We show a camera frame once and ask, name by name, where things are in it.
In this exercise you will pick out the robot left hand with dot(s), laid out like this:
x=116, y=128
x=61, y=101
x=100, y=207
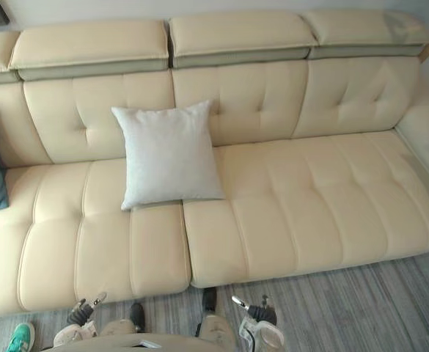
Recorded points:
x=83, y=311

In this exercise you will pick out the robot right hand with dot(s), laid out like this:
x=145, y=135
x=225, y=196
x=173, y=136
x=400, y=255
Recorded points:
x=260, y=311

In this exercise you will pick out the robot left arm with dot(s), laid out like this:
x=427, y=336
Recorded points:
x=75, y=335

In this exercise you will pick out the robot left leg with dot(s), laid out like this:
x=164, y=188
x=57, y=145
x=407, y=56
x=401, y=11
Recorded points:
x=120, y=327

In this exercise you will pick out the robot leg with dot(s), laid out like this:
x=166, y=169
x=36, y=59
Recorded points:
x=120, y=327
x=214, y=326

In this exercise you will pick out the robot right leg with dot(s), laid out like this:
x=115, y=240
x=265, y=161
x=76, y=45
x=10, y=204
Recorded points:
x=214, y=326

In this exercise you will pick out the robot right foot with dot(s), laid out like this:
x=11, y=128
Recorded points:
x=209, y=302

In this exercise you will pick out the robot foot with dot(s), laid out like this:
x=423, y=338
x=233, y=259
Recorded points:
x=137, y=313
x=209, y=302

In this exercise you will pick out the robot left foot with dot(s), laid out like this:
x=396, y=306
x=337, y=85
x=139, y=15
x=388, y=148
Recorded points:
x=137, y=313

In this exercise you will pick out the person's green shoe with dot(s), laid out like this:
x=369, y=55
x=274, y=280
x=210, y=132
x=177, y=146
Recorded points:
x=20, y=339

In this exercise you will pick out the cream leather sofa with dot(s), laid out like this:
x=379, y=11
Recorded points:
x=280, y=205

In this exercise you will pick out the white square cushion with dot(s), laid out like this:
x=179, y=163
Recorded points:
x=168, y=157

